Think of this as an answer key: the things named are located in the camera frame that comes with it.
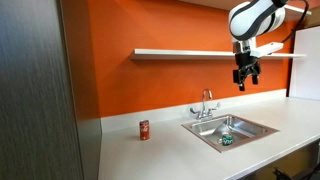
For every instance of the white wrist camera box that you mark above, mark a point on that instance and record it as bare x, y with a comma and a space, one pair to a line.
266, 49

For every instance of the dark wood cabinet panel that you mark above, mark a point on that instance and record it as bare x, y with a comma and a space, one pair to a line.
36, 100

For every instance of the white counter backsplash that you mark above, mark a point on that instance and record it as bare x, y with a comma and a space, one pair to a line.
150, 116

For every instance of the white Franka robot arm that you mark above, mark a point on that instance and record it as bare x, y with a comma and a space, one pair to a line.
253, 18

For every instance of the red soda can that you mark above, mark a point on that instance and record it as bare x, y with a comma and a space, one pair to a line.
144, 130

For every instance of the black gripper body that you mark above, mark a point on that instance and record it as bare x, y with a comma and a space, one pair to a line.
246, 63

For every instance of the white wall shelf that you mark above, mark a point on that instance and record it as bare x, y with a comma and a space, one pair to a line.
183, 54

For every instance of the green soda can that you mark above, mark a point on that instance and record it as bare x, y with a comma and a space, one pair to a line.
227, 140

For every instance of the stainless steel sink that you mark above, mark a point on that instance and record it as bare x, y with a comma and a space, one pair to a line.
213, 131

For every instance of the black chair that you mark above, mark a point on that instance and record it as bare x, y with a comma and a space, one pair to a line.
293, 175

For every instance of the white wall panel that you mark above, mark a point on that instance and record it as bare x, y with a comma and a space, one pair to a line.
306, 66

